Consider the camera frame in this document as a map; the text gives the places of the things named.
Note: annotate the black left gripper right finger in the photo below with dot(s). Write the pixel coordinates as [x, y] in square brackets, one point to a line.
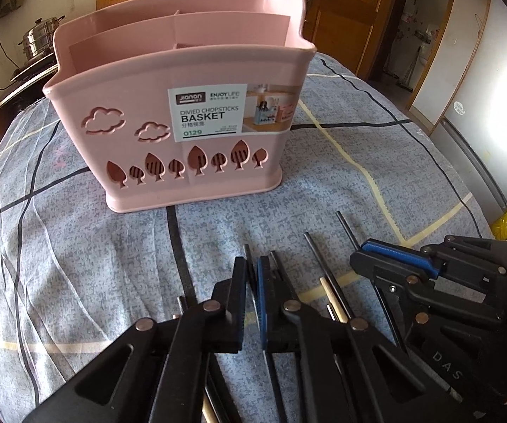
[346, 372]

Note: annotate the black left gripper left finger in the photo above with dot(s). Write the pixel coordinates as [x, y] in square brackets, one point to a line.
[155, 372]

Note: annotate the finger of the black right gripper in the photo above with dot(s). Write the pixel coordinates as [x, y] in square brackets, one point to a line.
[379, 260]
[472, 262]

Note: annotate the black chopstick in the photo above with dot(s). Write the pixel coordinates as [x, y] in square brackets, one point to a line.
[182, 304]
[348, 231]
[329, 275]

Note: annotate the beige wooden chopstick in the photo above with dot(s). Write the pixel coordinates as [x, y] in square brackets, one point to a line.
[334, 307]
[208, 411]

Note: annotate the blue plaid tablecloth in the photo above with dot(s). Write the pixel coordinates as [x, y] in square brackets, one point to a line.
[74, 275]

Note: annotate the pink divided chopsticks basket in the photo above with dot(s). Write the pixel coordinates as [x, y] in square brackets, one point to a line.
[173, 101]

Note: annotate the brown wooden door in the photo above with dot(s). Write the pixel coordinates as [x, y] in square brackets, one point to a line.
[350, 31]

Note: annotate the black induction cooker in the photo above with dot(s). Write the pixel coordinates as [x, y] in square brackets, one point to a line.
[34, 66]

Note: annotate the stainless steel steamer pot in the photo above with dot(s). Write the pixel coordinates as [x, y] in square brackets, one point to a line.
[39, 38]

